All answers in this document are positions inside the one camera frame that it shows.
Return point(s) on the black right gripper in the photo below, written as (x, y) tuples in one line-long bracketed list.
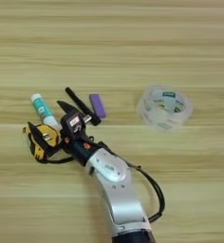
[(77, 144)]

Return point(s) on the teal white glue stick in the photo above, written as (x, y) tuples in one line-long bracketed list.
[(41, 107)]

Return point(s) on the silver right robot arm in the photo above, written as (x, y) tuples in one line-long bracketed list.
[(117, 186)]

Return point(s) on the black marker pen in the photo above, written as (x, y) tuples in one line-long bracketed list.
[(82, 106)]

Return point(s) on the purple eraser block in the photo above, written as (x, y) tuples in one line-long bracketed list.
[(97, 106)]

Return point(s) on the clear adhesive tape roll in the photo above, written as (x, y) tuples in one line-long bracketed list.
[(164, 107)]

